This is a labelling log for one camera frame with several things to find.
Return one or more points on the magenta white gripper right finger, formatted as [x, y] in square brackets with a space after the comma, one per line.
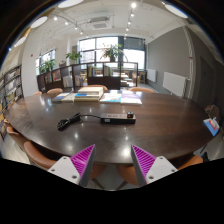
[148, 167]

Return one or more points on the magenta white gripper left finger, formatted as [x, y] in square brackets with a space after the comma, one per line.
[76, 168]

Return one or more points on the orange chair near left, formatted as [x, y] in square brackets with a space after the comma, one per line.
[38, 159]

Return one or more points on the orange chair left side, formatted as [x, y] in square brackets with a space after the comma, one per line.
[15, 135]

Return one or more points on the black power strip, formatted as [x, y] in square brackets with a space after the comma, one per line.
[113, 118]

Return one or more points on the blue cover book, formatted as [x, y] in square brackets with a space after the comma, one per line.
[60, 97]

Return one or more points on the stack of beige books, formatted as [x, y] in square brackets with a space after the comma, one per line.
[89, 94]

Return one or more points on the blue box at right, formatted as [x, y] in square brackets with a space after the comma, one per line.
[212, 125]

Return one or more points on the orange chair far right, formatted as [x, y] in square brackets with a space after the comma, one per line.
[140, 89]

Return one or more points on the light teal magazine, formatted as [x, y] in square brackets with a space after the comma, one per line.
[111, 98]

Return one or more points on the orange chair far left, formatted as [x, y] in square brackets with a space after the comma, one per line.
[54, 90]

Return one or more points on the dark wooden shelf divider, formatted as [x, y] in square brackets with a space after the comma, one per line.
[112, 75]

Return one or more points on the tall bookshelf at left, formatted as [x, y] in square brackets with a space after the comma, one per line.
[10, 88]

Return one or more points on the green potted plant left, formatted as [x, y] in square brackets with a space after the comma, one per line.
[73, 57]

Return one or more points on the green potted plant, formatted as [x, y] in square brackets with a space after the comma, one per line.
[73, 57]
[112, 52]

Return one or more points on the green potted plant centre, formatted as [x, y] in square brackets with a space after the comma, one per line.
[112, 52]

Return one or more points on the ceiling air conditioner unit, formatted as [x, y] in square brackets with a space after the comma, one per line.
[100, 23]

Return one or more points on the white wall radiator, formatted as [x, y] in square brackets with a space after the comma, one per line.
[174, 83]

